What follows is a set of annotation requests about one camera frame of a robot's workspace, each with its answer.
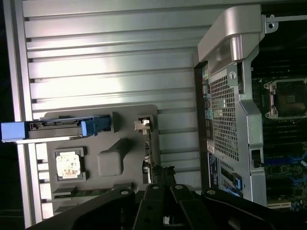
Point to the green motherboard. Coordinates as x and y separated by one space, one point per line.
283 153

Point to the blue case latch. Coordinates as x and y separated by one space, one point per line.
237 184

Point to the grey parts rack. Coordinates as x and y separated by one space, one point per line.
115 158

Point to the hard disk with blue caddy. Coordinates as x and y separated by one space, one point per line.
48 130

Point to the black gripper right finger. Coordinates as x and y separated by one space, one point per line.
239 213

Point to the open PC case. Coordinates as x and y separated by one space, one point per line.
230 115

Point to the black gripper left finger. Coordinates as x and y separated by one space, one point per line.
96 210

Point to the CPU socket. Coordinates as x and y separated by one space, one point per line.
287 98

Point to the CPU chip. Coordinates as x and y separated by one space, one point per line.
67 165

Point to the green RAM stick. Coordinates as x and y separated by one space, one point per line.
91 192

